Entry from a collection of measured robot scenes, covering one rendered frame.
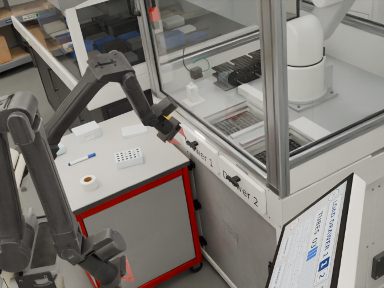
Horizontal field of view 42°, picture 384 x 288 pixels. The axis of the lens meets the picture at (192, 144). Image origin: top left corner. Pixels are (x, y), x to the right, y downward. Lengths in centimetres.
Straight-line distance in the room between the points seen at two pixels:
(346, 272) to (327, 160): 68
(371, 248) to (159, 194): 97
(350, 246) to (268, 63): 58
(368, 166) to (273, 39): 75
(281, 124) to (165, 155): 90
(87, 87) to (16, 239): 48
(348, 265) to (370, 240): 111
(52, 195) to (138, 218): 119
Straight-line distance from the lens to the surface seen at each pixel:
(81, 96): 149
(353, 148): 186
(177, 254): 259
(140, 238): 240
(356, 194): 137
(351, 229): 127
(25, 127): 104
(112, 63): 148
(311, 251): 132
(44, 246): 159
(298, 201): 178
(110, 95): 277
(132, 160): 229
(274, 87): 150
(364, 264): 238
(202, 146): 208
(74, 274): 297
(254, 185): 181
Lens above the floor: 206
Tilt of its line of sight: 33 degrees down
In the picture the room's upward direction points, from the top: 9 degrees counter-clockwise
